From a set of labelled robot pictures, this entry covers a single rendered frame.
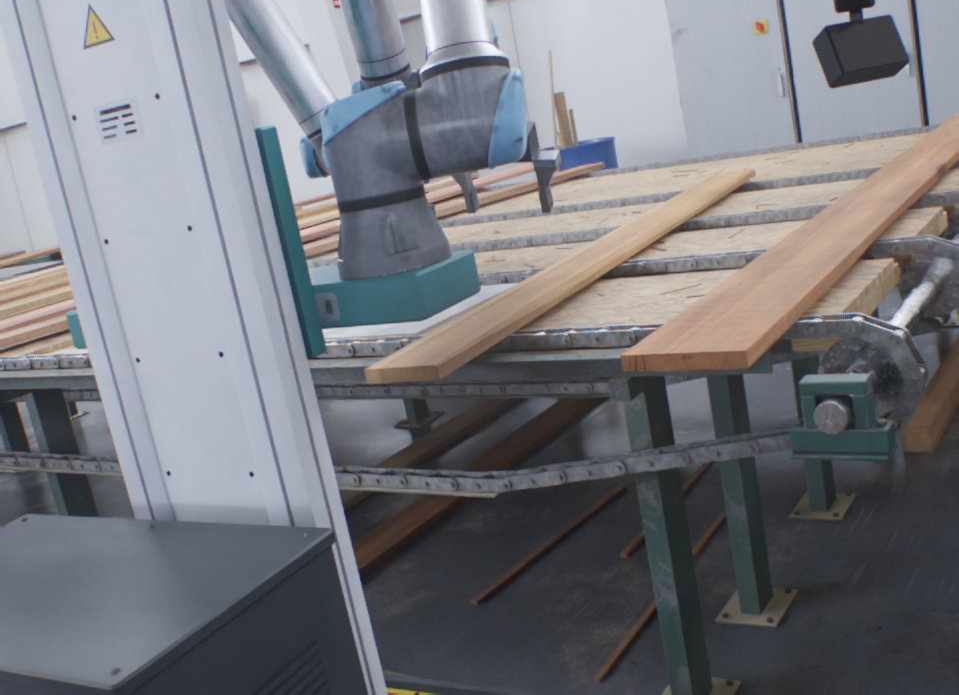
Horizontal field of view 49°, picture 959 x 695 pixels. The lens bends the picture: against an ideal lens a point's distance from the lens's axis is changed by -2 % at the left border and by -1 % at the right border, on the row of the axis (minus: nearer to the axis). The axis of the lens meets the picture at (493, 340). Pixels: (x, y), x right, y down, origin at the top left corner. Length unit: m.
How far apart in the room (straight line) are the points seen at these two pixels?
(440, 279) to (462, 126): 0.19
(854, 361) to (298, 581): 0.99
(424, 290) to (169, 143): 0.36
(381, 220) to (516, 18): 7.69
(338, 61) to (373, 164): 7.67
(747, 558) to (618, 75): 6.34
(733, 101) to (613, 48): 1.38
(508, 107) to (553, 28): 7.50
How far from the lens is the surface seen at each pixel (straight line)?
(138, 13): 1.39
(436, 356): 1.85
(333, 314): 1.39
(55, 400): 3.42
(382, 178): 1.34
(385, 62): 1.55
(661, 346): 1.64
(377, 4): 1.53
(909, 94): 7.27
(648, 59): 8.44
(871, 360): 1.79
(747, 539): 2.55
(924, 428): 3.50
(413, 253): 1.34
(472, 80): 1.33
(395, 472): 2.37
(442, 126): 1.33
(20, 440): 5.70
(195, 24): 1.32
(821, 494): 3.12
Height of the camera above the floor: 1.28
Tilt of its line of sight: 12 degrees down
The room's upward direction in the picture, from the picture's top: 11 degrees counter-clockwise
